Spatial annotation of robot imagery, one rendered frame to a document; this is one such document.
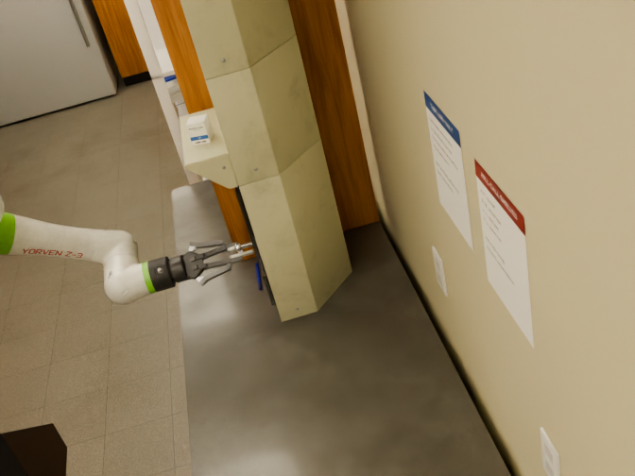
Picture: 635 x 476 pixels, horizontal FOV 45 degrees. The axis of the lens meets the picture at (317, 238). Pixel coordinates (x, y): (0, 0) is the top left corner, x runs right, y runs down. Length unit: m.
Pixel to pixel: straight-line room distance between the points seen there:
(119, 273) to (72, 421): 1.63
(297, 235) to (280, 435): 0.54
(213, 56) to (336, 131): 0.66
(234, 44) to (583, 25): 1.13
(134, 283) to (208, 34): 0.75
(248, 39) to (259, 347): 0.86
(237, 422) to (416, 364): 0.48
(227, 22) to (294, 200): 0.52
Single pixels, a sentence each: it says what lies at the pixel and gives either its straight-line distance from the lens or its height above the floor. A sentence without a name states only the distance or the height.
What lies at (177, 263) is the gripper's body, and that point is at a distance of 2.21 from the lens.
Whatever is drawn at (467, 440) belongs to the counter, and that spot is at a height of 0.94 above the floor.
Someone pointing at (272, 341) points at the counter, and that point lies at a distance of 2.22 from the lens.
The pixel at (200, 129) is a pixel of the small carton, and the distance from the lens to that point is 2.04.
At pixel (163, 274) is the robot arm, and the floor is 1.18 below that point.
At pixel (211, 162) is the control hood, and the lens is 1.98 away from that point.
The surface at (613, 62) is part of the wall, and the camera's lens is 0.83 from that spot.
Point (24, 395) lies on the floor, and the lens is 4.05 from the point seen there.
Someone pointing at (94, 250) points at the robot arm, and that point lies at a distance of 2.27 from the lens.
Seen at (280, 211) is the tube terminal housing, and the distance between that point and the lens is 2.07.
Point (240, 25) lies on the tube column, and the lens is 1.87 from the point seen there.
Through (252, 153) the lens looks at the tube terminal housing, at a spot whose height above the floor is 1.49.
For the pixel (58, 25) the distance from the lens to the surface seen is 6.98.
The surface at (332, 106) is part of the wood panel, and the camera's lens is 2.37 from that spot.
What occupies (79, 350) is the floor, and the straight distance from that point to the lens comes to 4.13.
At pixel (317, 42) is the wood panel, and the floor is 1.59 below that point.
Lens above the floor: 2.36
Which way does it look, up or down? 33 degrees down
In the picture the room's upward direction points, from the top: 15 degrees counter-clockwise
